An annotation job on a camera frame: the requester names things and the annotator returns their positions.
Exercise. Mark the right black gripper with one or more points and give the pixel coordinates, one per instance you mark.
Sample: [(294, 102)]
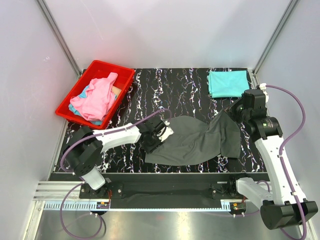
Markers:
[(230, 110)]

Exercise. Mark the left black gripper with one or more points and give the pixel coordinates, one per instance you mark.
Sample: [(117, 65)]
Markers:
[(149, 149)]

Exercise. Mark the dark grey t-shirt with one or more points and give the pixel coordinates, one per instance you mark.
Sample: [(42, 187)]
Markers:
[(194, 142)]

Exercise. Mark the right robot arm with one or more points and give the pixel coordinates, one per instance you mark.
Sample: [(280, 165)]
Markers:
[(286, 205)]

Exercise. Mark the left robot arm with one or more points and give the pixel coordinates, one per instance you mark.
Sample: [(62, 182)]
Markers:
[(82, 153)]

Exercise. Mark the folded teal t-shirt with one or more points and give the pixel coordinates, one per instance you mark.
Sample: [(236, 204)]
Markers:
[(227, 84)]

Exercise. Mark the pink t-shirt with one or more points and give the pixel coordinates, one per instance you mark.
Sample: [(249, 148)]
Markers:
[(101, 95)]

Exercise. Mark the red plastic bin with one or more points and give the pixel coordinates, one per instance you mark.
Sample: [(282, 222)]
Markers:
[(97, 69)]

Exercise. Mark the right aluminium frame post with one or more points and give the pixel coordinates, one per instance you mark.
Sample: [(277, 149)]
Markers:
[(275, 35)]

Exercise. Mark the aluminium frame post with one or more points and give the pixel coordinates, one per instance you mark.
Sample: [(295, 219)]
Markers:
[(275, 35), (58, 35)]

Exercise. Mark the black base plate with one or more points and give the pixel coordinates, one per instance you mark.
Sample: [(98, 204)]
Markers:
[(167, 190)]

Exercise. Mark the aluminium cross rail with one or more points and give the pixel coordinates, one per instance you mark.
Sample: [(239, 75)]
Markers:
[(59, 214)]

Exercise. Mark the left aluminium frame post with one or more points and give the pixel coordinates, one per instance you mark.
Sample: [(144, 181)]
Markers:
[(58, 35)]

